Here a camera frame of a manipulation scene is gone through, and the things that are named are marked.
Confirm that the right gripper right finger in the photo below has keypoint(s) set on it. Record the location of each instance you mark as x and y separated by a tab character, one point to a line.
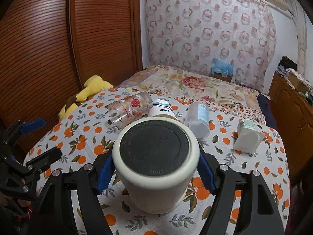
258	213

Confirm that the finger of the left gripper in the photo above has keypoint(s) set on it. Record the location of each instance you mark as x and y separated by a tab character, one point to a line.
41	163
12	133

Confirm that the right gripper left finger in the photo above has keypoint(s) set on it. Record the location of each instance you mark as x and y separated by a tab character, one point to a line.
54	210

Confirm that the cream insulated mug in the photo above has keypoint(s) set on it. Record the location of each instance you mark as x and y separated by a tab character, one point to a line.
155	159

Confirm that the white square yogurt cup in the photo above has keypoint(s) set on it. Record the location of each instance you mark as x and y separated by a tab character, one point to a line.
249	137

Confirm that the clear floral glass cup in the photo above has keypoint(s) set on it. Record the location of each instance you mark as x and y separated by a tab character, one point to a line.
129	109

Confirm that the translucent plastic cup blue label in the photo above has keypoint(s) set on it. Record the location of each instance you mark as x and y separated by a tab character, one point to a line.
197	120

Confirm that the white paper cup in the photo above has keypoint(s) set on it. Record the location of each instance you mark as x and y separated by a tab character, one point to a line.
161	108

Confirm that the person's left hand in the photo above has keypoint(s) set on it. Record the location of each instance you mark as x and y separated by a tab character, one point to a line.
16	207

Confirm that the yellow Pikachu plush toy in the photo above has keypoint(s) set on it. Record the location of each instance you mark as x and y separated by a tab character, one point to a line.
91	87

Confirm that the wooden side cabinet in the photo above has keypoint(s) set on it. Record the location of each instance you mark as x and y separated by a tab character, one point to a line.
293	116

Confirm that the dark blue blanket edge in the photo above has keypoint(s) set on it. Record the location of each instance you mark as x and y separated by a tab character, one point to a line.
264	104

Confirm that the brown louvered wardrobe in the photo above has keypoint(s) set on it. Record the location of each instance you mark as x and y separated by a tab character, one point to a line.
49	48

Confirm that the cardboard box on cabinet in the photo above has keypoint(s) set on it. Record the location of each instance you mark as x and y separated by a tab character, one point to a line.
299	85

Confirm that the floral bed quilt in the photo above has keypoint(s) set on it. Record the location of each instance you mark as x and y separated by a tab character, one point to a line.
187	87

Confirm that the blue bag in box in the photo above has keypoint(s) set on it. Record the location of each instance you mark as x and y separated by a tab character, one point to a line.
222	71

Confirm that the stack of dark clothes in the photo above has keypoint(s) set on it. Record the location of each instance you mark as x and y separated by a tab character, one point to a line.
284	64

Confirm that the circle pattern sheer curtain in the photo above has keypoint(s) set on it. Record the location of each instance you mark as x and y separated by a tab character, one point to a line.
193	35

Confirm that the tied side curtain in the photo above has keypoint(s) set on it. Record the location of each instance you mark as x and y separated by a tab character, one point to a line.
300	22

